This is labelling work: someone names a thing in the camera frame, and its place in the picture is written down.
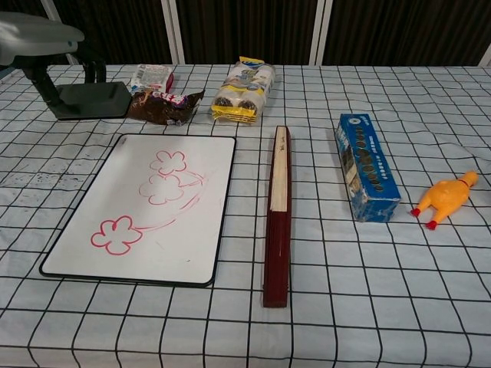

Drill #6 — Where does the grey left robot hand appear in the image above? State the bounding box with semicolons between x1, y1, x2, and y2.
0;11;108;112

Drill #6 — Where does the dark grey board eraser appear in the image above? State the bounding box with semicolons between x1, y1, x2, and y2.
55;80;131;120

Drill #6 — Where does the white red snack packet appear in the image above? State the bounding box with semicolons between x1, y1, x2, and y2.
130;64;176;93

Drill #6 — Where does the brown chocolate snack bag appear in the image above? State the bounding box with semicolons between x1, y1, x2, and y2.
126;87;206;127

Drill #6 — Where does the dark folding partition screen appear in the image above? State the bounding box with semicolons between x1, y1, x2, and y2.
0;0;491;67

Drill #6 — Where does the yellow-white snack package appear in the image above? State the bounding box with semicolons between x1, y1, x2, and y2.
210;56;277;124

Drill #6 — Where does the dark red folded fan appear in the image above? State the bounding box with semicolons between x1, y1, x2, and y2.
262;125;292;309

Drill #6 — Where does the long blue cardboard box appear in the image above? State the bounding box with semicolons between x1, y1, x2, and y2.
334;113;402;223

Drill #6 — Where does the white black checkered tablecloth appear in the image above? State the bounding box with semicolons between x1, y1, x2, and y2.
0;63;491;368

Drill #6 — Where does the yellow rubber chicken toy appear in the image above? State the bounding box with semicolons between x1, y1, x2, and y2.
410;170;479;230

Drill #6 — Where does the white dry-erase board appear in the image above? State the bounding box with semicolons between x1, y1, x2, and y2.
38;133;237;288

